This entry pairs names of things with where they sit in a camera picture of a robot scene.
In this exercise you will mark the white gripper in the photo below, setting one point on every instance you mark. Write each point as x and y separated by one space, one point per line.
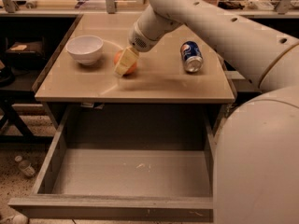
139 37

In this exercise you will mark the orange fruit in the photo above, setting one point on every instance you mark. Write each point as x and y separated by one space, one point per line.
132 68

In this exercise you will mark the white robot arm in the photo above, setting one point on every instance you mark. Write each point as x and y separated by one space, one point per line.
256 164

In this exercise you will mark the grey counter cabinet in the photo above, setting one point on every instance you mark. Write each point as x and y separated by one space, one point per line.
158 79

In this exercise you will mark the grey open drawer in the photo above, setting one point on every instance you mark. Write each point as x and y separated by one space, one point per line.
126 162

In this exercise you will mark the white ceramic bowl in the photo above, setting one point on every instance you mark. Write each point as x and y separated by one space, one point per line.
85 49

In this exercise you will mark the blue Pepsi soda can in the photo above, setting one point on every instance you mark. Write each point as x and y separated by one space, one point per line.
191 57

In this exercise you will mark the black side stand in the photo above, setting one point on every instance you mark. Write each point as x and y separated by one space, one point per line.
22 61

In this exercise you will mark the small jar on floor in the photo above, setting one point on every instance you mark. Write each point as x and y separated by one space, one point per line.
25 166

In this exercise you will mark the white shoe on floor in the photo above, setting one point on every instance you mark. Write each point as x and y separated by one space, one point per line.
18 219

